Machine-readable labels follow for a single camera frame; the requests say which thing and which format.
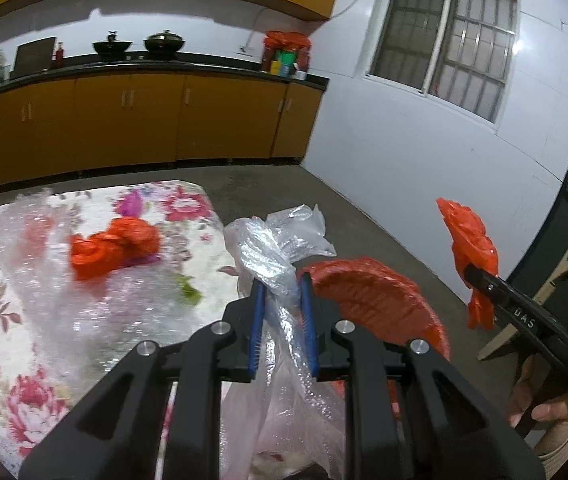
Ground green wrapper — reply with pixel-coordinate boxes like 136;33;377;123
175;274;203;307

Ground green bottle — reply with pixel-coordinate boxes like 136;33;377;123
279;50;298;79

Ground black kitchen countertop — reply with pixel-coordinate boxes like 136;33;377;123
0;57;331;106

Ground wooden chair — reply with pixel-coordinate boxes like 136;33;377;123
478;235;568;362

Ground black wok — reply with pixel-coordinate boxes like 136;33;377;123
92;31;133;57

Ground clear plastic bag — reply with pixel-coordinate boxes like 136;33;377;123
219;204;350;480

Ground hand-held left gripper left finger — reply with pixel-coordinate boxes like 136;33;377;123
18;278;268;480

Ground person's right hand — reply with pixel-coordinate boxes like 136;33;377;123
509;356;568;430

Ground floral tablecloth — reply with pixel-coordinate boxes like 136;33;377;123
0;179;245;478

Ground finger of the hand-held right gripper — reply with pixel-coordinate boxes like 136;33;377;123
463;265;516;320

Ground crumpled red plastic bag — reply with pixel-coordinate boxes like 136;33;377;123
69;216;161;282

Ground red bin with red liner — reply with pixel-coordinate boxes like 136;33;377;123
298;257;451;421

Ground barred window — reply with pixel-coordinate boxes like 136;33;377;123
364;0;522;133

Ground black pot with lid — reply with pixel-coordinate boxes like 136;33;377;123
144;30;186;56

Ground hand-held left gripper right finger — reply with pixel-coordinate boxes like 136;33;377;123
298;273;548;480

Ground red plastic bag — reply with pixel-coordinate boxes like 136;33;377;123
69;216;161;282
436;197;500;332

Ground dark cutting board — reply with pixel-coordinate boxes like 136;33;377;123
12;36;58;73

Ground orange lower kitchen cabinets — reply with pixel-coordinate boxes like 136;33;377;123
0;72;326;196

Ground red bag on counter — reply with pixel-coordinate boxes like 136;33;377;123
262;30;312;77

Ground clear bubble wrap sheet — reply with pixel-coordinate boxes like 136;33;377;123
0;187;245;376

